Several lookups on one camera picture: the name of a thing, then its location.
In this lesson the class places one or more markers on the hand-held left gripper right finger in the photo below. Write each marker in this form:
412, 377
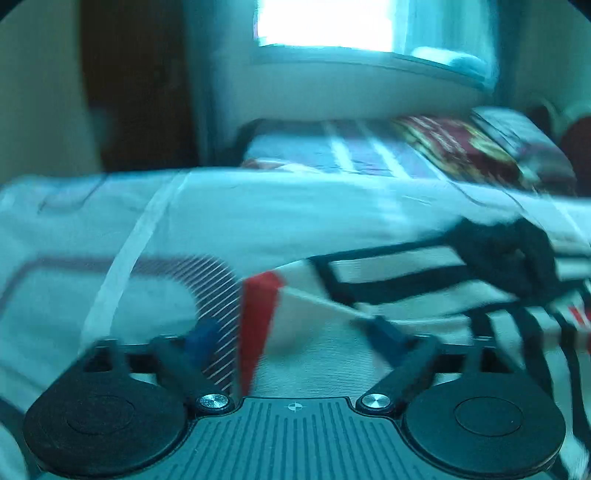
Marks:
384, 336

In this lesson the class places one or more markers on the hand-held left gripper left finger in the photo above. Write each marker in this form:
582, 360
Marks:
203, 336

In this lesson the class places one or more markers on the striped knit sweater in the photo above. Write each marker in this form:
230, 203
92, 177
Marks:
295, 350

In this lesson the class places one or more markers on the white patterned bed sheet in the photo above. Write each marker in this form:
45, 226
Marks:
277, 221

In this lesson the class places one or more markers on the purple striped bed sheet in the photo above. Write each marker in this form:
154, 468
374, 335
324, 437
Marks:
323, 147

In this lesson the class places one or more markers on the folded red patterned blanket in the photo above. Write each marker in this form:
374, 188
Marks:
461, 147

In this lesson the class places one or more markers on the grey striped pillow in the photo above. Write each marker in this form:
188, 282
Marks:
521, 134

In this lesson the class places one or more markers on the dark wooden wardrobe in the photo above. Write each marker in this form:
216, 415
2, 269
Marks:
138, 92

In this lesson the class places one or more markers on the heart-shaped dark red headboard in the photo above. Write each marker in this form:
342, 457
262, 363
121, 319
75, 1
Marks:
577, 143

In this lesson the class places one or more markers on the light folded cloth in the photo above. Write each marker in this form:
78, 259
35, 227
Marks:
448, 60

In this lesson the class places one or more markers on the window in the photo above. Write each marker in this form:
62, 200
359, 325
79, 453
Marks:
323, 23

